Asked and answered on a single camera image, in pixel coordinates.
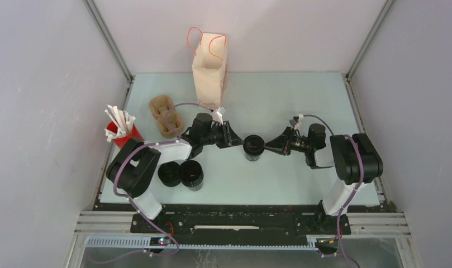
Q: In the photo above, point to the black cup lid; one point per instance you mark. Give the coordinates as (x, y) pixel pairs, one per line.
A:
(254, 145)

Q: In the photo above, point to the brown pulp cup carrier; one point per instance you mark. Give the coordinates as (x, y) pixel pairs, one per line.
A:
(169, 122)

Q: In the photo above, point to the black cup stack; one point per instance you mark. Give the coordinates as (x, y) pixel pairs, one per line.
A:
(191, 175)

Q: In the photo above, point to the black takeout cup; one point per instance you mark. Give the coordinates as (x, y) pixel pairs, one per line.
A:
(252, 157)

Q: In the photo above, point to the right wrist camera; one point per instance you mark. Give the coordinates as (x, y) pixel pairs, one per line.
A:
(295, 121)

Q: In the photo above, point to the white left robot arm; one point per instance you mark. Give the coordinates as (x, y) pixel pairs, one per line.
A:
(134, 167)

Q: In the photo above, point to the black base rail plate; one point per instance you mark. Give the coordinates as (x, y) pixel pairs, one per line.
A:
(248, 225)

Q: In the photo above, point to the aluminium frame post right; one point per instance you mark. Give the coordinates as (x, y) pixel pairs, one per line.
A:
(380, 19)

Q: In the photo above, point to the red cup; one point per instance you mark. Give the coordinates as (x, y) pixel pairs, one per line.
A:
(120, 140)

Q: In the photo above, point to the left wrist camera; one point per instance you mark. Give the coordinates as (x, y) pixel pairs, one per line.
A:
(217, 115)

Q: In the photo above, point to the aluminium frame post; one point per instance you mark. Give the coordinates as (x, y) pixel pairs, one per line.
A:
(380, 19)
(100, 23)

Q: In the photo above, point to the aluminium frame post left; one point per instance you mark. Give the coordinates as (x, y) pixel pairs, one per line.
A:
(100, 23)

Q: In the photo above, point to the white paper bag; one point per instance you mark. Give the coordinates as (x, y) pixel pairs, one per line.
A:
(210, 67)

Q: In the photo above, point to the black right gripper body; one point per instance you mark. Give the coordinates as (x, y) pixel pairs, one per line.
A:
(291, 142)

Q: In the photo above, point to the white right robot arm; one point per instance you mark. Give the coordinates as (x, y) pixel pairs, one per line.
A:
(354, 159)

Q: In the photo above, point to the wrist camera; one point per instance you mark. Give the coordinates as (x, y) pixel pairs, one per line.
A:
(295, 121)
(217, 115)

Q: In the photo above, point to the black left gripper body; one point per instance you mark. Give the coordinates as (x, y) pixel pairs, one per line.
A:
(220, 135)

